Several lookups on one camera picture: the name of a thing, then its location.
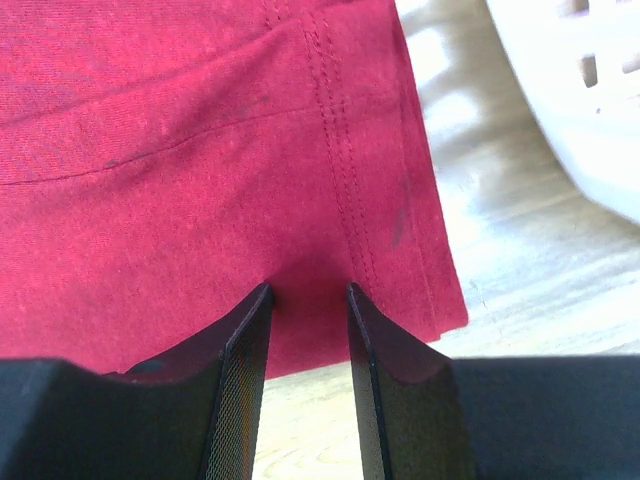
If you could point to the white plastic laundry basket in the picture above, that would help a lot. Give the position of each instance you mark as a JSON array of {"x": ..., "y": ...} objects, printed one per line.
[{"x": 571, "y": 61}]

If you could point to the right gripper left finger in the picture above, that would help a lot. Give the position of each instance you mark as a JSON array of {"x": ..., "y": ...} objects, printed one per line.
[{"x": 191, "y": 412}]

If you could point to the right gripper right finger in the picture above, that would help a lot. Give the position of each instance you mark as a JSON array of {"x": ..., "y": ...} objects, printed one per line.
[{"x": 422, "y": 415}]

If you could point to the dark red t shirt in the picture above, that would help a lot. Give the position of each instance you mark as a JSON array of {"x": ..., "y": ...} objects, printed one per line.
[{"x": 160, "y": 159}]

